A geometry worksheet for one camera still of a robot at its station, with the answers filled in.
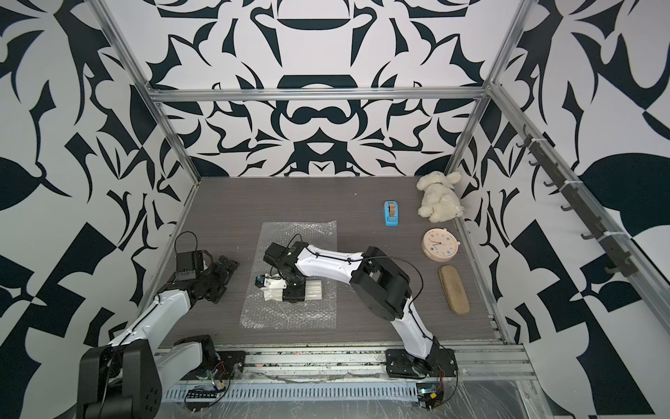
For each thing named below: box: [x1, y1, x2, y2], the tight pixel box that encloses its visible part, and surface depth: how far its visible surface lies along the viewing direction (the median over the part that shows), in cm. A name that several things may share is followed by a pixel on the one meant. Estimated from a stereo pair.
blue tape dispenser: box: [383, 200, 399, 227], surface depth 107 cm
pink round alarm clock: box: [422, 227, 461, 263], surface depth 98 cm
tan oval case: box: [437, 264, 471, 316], surface depth 87 cm
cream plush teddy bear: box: [416, 171, 465, 223], surface depth 106 cm
